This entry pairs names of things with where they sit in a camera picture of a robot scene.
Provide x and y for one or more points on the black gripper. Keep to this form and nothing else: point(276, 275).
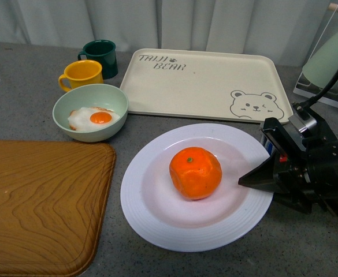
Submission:
point(298, 176)

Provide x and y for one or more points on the orange fruit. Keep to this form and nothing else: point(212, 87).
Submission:
point(195, 172)

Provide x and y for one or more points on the white round plate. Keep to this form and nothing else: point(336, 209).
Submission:
point(163, 217)

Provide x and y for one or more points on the grey blue cloth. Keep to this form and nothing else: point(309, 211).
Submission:
point(267, 144)

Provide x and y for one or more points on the cream bear tray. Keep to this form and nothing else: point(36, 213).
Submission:
point(197, 84)

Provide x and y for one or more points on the light green cup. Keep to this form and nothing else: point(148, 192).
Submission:
point(321, 67)

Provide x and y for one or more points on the light green bowl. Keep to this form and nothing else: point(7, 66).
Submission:
point(92, 95)

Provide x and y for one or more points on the toy fried egg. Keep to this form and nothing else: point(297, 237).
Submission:
point(87, 119)

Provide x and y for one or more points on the dark green mug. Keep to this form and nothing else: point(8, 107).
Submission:
point(104, 52)

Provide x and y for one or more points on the wooden cutting board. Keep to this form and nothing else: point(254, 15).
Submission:
point(53, 198)

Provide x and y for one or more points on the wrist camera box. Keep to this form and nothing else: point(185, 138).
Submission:
point(312, 128)

